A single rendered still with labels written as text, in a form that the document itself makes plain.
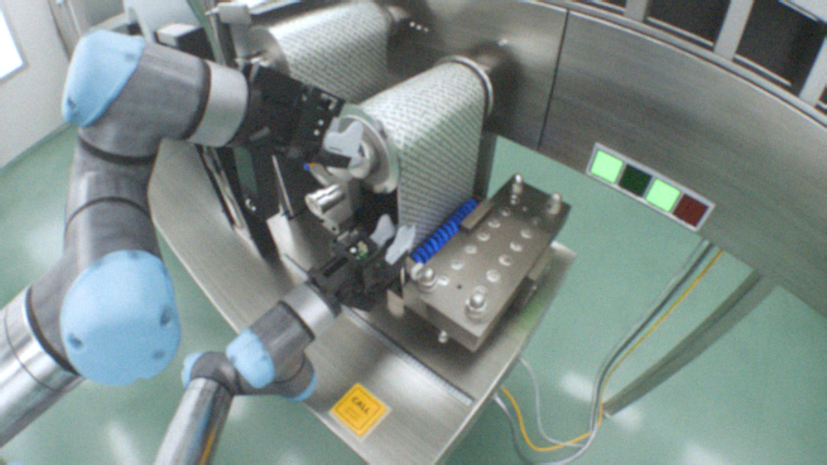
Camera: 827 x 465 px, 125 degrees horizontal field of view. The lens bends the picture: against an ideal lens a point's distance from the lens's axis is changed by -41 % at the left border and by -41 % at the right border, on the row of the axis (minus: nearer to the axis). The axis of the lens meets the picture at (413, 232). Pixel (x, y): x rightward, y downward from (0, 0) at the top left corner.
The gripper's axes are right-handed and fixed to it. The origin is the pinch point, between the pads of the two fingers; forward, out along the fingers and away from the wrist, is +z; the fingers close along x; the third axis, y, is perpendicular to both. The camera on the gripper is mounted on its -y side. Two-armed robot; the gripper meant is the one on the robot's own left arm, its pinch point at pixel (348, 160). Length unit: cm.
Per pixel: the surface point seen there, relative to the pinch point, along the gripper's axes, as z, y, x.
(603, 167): 33.4, 17.2, -27.8
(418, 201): 15.3, -3.0, -4.6
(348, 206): 8.3, -8.1, 3.2
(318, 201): 1.7, -8.0, 3.8
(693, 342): 77, -9, -76
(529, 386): 116, -67, -41
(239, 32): -3.1, 13.0, 36.9
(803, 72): 17, 44, -53
